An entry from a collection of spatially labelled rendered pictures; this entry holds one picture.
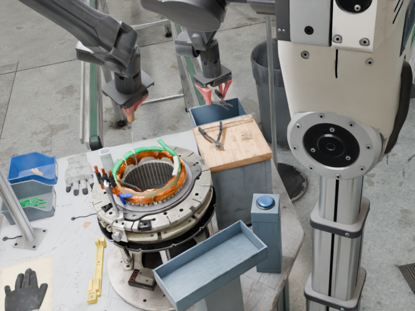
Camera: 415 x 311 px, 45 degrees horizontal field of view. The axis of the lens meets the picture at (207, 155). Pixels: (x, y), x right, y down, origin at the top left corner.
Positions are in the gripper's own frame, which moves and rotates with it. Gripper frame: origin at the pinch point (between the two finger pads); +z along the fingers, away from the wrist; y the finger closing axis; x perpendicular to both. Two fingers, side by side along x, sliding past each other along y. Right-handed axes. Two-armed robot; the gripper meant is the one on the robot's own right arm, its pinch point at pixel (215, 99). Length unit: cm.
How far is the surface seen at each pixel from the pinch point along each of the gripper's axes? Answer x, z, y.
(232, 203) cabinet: 22.1, 21.6, 11.9
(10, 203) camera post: -17, 15, 67
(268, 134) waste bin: -83, 105, -82
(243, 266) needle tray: 52, 7, 29
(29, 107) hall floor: -237, 110, 24
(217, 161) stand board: 19.9, 5.0, 13.9
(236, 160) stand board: 23.4, 5.1, 9.5
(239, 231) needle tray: 42.2, 8.7, 22.9
